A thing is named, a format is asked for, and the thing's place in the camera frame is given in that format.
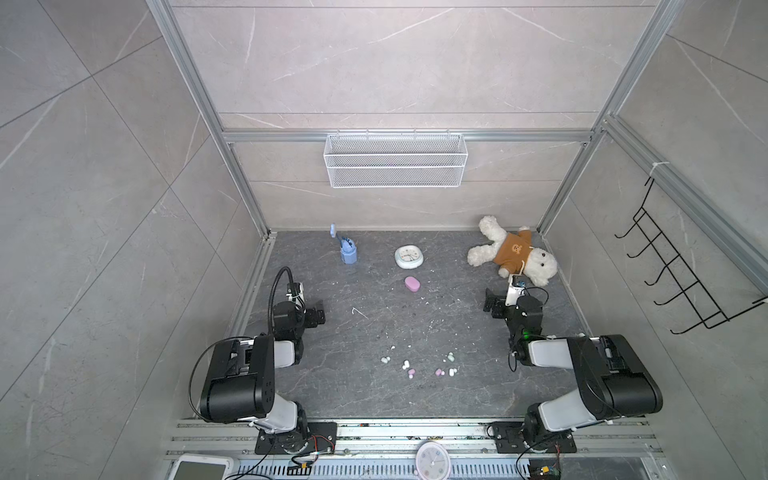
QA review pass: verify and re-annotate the white wire basket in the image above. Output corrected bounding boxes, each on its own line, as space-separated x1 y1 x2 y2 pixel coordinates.
323 133 469 189

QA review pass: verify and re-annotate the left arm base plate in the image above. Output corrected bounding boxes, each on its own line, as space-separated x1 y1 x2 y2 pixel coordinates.
254 421 338 456

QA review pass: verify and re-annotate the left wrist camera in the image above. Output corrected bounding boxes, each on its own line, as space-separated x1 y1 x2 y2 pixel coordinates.
286 282 305 304

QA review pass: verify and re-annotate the white tablet device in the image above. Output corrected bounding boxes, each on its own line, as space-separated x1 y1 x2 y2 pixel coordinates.
167 454 240 480

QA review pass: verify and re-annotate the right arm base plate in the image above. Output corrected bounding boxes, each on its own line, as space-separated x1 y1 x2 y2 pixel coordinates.
485 421 577 454

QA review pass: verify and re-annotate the white round clock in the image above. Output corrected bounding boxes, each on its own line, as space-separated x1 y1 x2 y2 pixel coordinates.
415 441 452 480

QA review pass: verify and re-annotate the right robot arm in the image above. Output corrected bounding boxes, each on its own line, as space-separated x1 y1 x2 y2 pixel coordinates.
483 288 663 446

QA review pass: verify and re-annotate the black wall hook rack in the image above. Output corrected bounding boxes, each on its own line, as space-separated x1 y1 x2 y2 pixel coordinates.
614 178 767 336

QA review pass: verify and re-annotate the white teddy bear brown shirt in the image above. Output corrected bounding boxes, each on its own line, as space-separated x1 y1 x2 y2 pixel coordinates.
467 215 558 287

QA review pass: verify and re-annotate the white round bowl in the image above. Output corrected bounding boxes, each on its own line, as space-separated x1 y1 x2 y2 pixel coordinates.
394 245 424 270

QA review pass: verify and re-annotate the pink earbud case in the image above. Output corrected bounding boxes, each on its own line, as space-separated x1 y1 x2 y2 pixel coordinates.
404 276 421 292

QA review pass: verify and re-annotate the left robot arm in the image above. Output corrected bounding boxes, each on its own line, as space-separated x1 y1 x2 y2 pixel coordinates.
188 266 326 443

